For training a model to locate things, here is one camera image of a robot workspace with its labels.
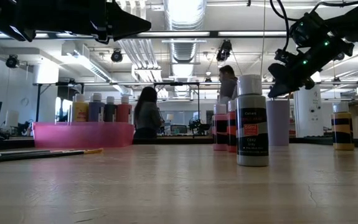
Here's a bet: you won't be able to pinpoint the small pink paint bottle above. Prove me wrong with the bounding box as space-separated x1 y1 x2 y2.
212 103 228 152

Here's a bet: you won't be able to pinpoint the pink plastic bin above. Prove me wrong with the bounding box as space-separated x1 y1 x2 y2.
31 121 135 149

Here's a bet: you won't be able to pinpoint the black paintbrush yellow handle end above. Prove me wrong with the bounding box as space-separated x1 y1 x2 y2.
0 147 104 164

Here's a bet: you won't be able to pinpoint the small yellow paint bottle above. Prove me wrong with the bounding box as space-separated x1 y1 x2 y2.
331 101 356 151

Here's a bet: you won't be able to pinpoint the large red paint bottle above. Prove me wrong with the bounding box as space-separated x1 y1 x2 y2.
116 95 133 124

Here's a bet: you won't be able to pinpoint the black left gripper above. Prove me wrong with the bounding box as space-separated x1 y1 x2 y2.
10 0 152 44

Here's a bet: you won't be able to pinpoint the large yellow paint bottle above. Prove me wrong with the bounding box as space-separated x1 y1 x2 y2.
72 93 89 123

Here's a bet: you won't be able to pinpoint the thin hanging cable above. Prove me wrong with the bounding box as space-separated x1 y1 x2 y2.
261 0 266 75

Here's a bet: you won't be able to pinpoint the small red paint bottle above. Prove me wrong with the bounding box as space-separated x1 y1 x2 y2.
227 99 238 153

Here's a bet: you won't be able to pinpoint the black overhead light bar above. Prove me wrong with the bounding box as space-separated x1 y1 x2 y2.
0 29 288 40

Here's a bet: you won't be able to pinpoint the black-handled paintbrush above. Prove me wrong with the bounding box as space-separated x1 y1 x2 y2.
0 149 52 156

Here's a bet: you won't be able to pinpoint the large black paint bottle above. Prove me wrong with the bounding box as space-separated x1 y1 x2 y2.
103 96 118 123

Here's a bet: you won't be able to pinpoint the lavender plastic cup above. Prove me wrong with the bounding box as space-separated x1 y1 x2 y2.
265 98 291 147

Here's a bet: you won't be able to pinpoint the small grey paint bottle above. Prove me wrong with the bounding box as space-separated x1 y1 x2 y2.
235 73 270 167

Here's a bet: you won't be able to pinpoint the person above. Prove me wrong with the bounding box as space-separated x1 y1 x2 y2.
133 86 166 140
218 64 239 106

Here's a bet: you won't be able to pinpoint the large purple paint bottle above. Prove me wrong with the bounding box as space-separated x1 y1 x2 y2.
87 92 106 123

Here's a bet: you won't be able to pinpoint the black aluminium table frame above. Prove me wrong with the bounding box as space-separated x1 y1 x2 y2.
0 134 358 153

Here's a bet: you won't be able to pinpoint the white lamp shade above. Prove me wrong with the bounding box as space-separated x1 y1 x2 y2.
5 110 20 128

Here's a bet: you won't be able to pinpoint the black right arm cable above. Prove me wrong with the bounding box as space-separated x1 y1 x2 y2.
270 0 292 52

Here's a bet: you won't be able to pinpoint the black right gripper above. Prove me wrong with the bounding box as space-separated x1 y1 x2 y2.
267 35 356 99

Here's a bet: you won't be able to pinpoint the black metal frame station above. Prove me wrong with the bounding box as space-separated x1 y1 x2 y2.
35 81 245 138

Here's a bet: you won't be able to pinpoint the silver ceiling duct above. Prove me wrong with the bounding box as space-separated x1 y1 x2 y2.
163 0 207 78

